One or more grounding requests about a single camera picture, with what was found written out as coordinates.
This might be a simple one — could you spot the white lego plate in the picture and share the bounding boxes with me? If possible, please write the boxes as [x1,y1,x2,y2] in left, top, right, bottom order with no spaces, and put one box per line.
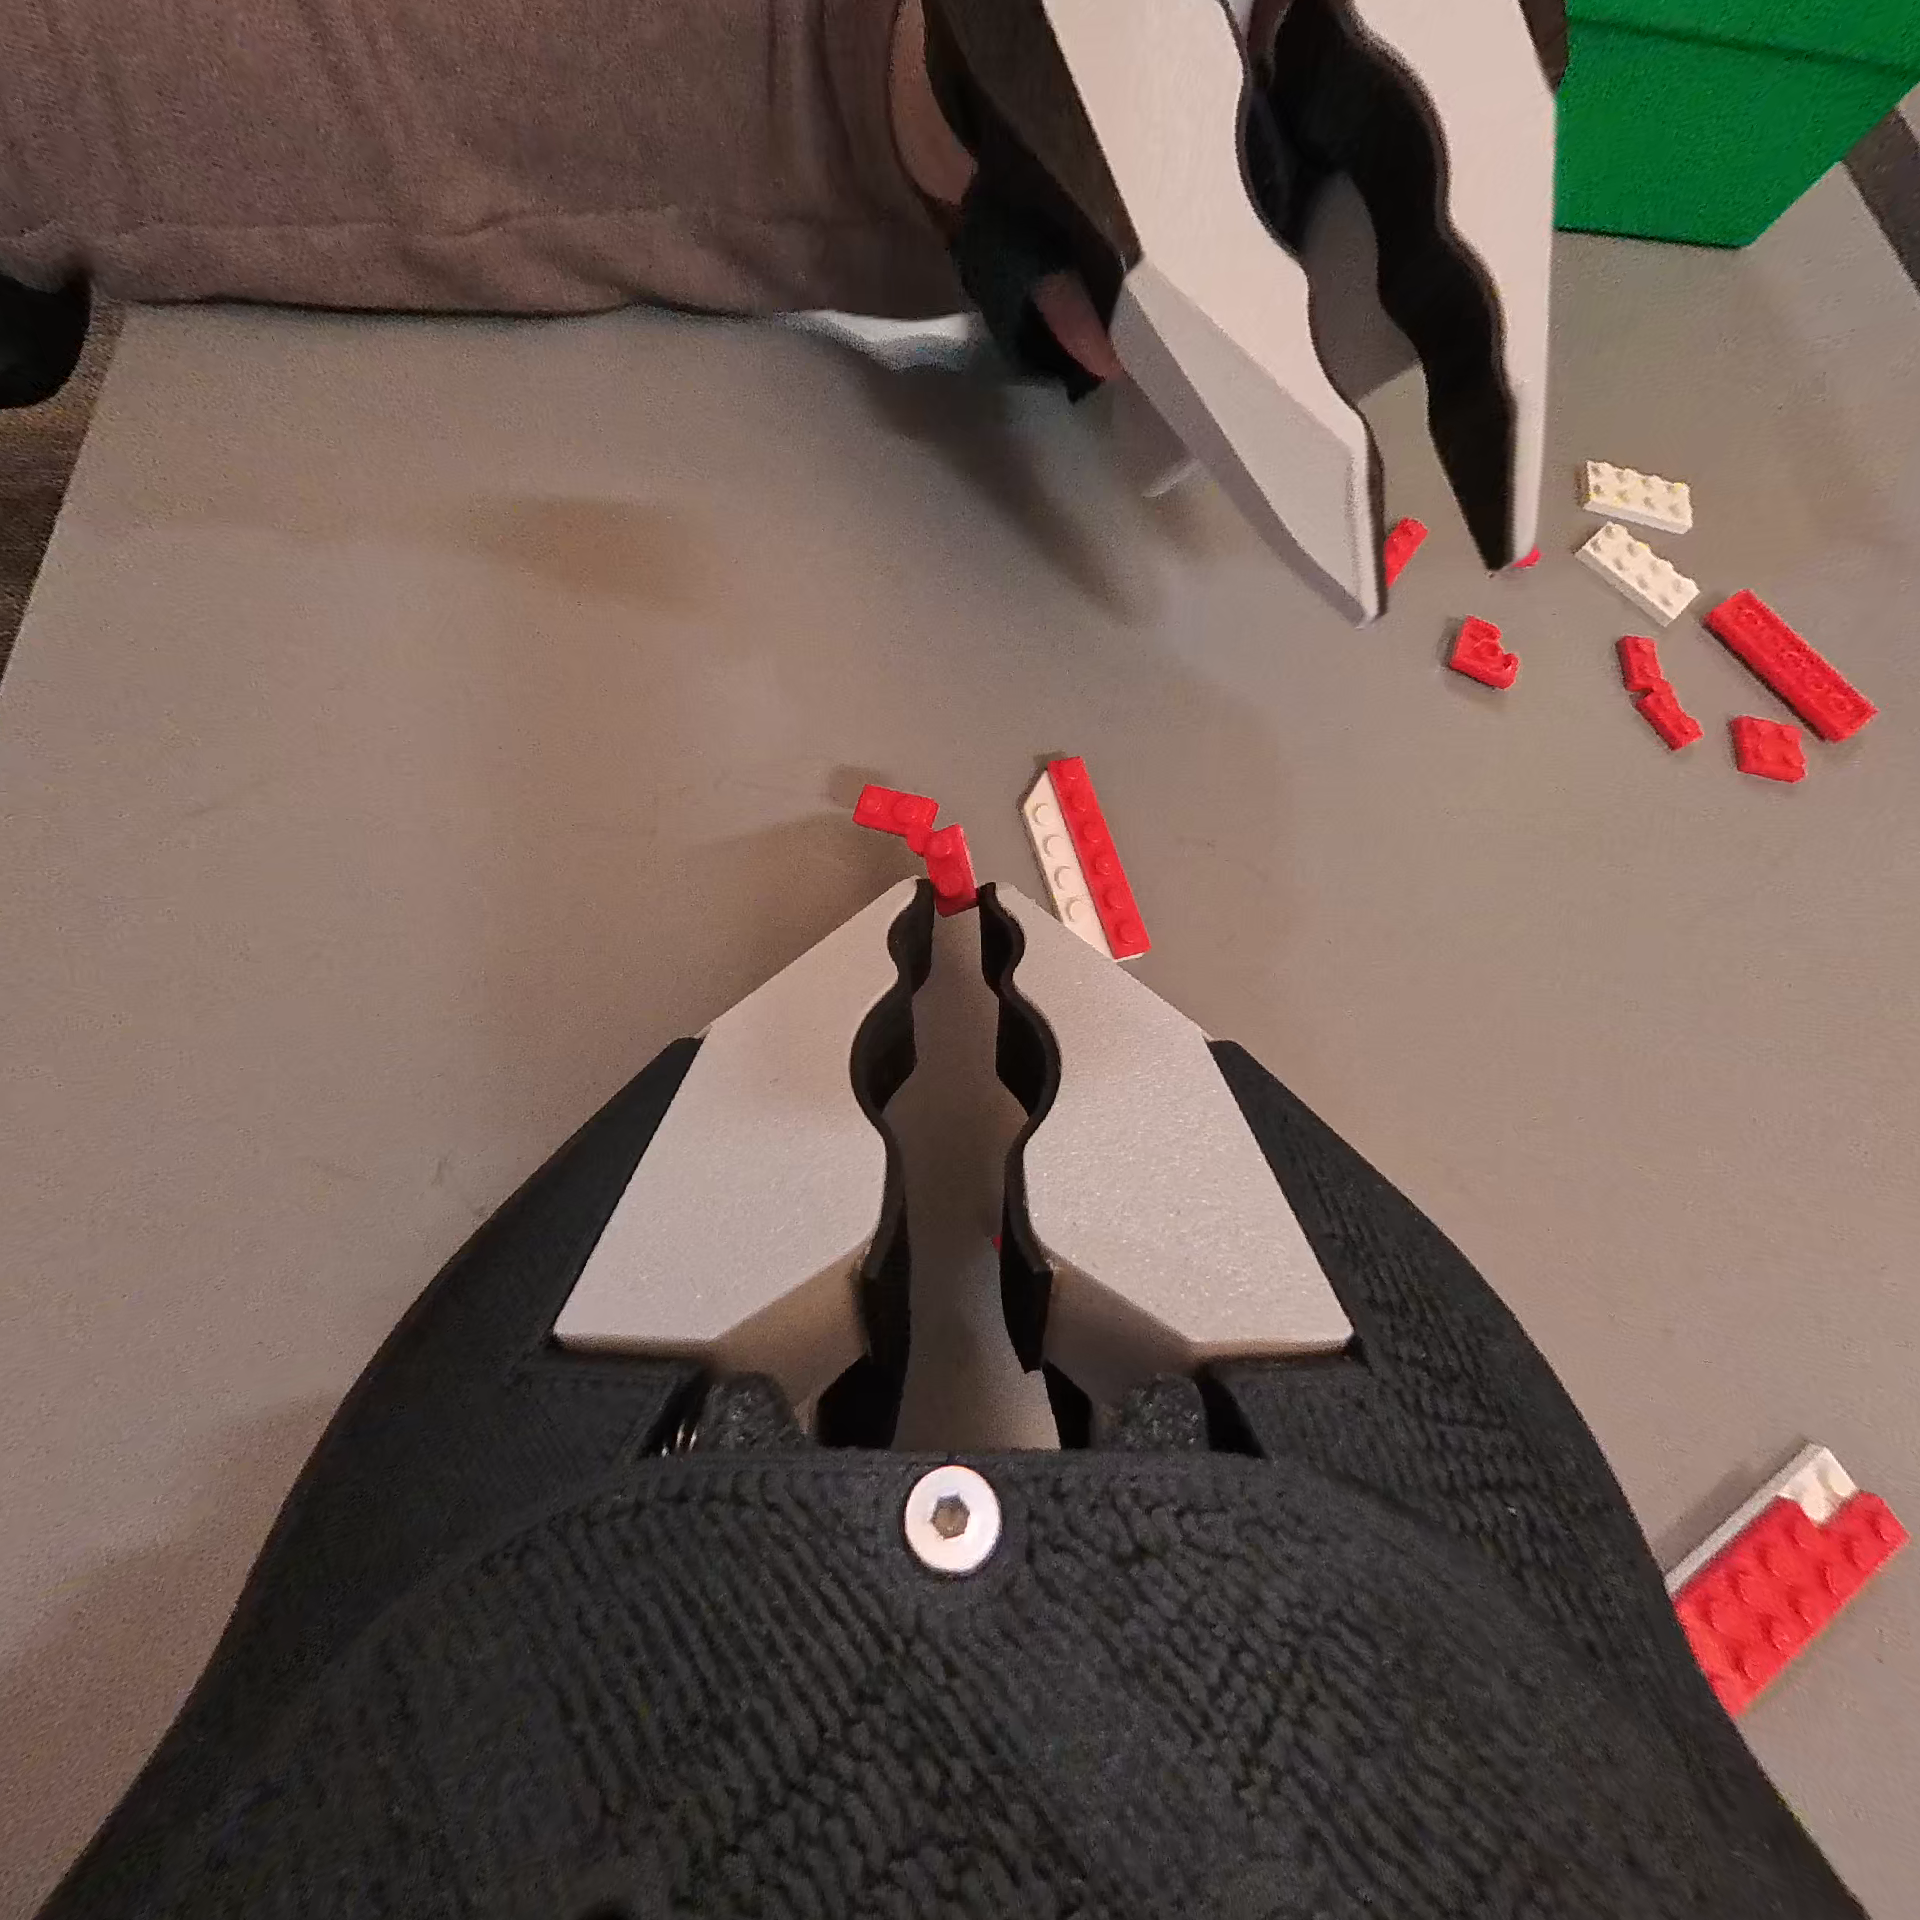
[1571,522,1702,630]
[1581,457,1697,536]

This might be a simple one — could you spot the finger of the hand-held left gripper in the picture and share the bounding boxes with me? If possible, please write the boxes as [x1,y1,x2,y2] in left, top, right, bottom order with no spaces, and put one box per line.
[1275,0,1568,575]
[1040,0,1387,630]

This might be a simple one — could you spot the narrow red white lego assembly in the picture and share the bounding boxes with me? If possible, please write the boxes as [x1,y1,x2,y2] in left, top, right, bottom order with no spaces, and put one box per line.
[1016,756,1151,962]

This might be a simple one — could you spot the wide red white lego assembly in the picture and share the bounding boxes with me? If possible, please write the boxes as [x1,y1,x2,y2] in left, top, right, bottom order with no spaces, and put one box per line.
[1665,1441,1910,1717]

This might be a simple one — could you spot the stacked green plastic bins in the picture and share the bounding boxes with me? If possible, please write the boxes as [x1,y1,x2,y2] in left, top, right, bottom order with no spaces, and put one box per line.
[1549,0,1920,251]

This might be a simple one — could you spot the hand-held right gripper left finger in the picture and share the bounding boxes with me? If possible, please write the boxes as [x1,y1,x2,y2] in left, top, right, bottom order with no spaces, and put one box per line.
[554,879,934,1450]

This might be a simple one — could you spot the long red lego plate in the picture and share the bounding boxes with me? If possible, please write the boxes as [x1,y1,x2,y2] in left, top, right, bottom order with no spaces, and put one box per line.
[1705,589,1878,746]

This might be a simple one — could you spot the angled red lego piece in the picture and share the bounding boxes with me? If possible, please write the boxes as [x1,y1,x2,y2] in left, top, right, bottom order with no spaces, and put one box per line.
[1613,632,1705,753]
[850,781,981,918]

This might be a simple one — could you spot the person's left forearm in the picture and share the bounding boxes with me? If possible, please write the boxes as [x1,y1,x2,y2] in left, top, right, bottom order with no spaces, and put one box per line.
[0,0,920,319]

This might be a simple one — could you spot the person's left hand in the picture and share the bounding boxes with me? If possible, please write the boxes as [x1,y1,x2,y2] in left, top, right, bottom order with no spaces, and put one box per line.
[886,0,1124,385]

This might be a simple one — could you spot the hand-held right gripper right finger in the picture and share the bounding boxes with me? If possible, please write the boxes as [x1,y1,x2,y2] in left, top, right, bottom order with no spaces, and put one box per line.
[980,881,1357,1450]

